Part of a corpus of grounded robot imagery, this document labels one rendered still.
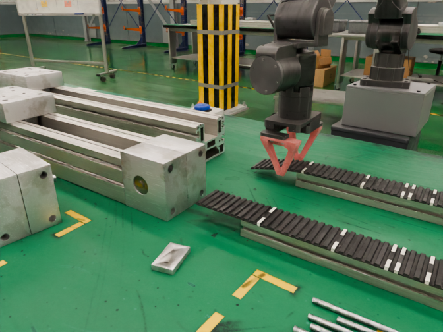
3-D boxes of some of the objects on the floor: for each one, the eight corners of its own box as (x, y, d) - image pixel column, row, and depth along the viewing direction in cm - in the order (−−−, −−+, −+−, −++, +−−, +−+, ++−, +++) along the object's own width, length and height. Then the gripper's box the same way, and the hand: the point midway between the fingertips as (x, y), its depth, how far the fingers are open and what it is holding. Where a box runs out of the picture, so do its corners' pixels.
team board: (21, 78, 605) (-8, -60, 528) (43, 73, 649) (18, -55, 572) (102, 83, 567) (83, -65, 489) (118, 77, 611) (104, -59, 533)
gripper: (300, 91, 56) (293, 184, 62) (328, 80, 65) (319, 161, 71) (261, 87, 59) (257, 174, 65) (293, 76, 68) (287, 154, 74)
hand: (289, 163), depth 68 cm, fingers open, 8 cm apart
